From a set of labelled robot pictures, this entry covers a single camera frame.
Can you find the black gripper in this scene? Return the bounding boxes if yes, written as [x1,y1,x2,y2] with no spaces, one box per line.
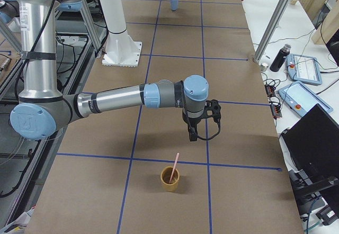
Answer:
[182,113,203,141]

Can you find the blue cup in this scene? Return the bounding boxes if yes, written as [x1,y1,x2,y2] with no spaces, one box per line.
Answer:
[169,0,179,11]

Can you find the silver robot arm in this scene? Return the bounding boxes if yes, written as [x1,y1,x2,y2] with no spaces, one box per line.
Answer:
[10,0,213,141]

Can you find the yellow wooden cup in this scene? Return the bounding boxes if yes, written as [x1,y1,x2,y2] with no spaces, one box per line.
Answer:
[160,166,180,192]

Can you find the small metal cylinder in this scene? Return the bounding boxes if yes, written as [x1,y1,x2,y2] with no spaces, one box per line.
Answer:
[260,62,269,72]

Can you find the near teach pendant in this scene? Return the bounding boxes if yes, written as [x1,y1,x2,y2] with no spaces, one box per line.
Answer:
[278,81,333,117]

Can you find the teach pendant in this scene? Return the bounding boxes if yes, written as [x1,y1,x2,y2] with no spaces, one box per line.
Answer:
[278,81,333,117]
[286,53,323,85]

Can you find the black water bottle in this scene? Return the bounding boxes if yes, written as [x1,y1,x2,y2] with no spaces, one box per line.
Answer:
[270,44,291,72]

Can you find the black laptop monitor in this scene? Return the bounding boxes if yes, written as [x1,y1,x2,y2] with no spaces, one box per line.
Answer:
[282,104,338,177]

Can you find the far teach pendant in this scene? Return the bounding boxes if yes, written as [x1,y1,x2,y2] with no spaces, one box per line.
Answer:
[286,53,323,85]

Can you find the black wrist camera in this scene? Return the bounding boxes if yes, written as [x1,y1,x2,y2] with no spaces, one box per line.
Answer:
[206,100,221,123]

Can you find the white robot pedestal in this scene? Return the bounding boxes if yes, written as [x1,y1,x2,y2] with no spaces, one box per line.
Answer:
[100,0,142,67]

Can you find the aluminium frame post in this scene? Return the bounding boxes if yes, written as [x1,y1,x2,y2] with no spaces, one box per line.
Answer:
[253,0,289,63]

